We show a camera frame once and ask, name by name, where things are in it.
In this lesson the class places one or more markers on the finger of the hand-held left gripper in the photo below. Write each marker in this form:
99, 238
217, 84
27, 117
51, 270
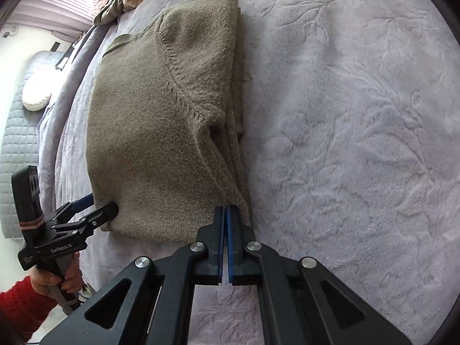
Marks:
82, 203
104, 214

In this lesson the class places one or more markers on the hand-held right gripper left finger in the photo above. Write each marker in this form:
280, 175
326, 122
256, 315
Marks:
217, 219

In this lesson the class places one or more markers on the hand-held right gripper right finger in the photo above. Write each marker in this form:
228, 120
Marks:
233, 219

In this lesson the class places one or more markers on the brown fuzzy sweater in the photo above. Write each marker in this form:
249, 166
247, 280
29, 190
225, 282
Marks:
151, 115

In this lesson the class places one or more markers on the person's left forearm red sleeve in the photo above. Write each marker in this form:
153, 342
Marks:
21, 305

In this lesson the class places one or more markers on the person's left hand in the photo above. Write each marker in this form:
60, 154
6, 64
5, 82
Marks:
43, 280

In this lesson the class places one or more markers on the grey lavender duvet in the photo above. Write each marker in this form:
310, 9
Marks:
61, 122

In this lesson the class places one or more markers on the white scalloped pillow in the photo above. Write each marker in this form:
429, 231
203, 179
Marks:
36, 93

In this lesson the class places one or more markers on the lavender embossed bedspread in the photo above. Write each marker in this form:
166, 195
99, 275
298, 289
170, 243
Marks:
341, 115

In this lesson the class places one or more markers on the olive knit garment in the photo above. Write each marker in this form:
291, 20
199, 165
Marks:
107, 12

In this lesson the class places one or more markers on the pale pleated curtain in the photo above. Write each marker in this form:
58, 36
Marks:
54, 3

